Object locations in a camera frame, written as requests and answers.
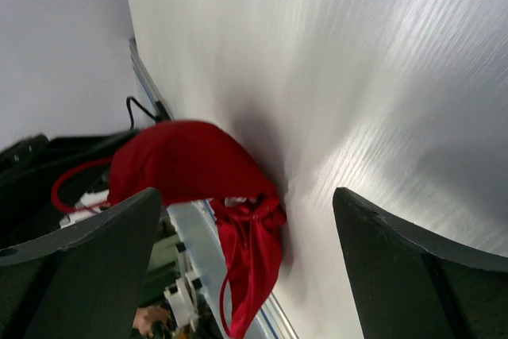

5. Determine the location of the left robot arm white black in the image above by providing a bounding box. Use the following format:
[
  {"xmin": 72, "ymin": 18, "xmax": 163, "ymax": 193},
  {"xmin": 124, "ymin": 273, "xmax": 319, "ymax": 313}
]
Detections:
[{"xmin": 1, "ymin": 97, "xmax": 171, "ymax": 248}]

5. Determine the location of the red bra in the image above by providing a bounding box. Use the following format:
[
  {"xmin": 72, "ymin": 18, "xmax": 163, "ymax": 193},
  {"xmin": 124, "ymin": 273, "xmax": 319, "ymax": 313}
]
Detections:
[{"xmin": 51, "ymin": 120, "xmax": 287, "ymax": 338}]

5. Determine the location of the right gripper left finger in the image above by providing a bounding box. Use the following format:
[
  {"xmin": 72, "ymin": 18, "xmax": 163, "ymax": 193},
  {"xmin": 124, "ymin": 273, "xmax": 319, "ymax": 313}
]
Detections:
[{"xmin": 1, "ymin": 188, "xmax": 162, "ymax": 338}]

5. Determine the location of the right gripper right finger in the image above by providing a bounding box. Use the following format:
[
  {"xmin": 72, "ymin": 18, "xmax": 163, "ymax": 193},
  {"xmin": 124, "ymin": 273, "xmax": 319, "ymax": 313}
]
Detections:
[{"xmin": 333, "ymin": 187, "xmax": 507, "ymax": 338}]

